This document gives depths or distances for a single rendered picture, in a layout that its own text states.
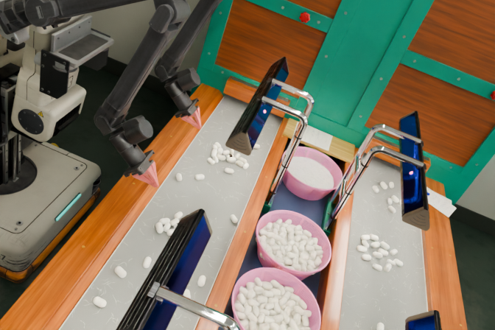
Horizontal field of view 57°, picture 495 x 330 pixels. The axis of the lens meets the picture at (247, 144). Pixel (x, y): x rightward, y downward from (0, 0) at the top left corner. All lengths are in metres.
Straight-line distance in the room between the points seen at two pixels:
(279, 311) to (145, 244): 0.44
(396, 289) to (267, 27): 1.15
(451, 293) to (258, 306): 0.70
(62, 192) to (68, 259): 0.88
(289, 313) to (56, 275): 0.66
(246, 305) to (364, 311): 0.39
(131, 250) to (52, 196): 0.83
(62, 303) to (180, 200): 0.52
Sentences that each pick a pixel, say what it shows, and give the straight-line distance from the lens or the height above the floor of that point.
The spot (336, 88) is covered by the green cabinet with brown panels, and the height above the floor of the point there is 0.99.
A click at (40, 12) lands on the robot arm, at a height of 1.25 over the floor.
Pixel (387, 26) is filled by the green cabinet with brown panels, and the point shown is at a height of 1.32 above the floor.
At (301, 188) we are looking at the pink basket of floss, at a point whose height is 0.73.
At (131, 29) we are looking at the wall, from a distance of 3.39.
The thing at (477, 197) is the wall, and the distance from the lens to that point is 3.54.
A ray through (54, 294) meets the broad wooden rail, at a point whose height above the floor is 0.77.
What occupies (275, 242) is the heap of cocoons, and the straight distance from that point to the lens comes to 1.59.
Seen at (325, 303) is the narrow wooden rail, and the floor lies 0.76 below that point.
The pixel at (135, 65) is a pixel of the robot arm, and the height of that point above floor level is 1.22.
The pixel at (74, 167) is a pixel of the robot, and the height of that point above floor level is 0.28.
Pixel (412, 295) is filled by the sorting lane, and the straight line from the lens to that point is 1.71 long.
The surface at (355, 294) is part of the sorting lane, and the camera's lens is 1.57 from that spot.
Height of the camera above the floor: 1.84
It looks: 35 degrees down
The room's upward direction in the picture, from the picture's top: 21 degrees clockwise
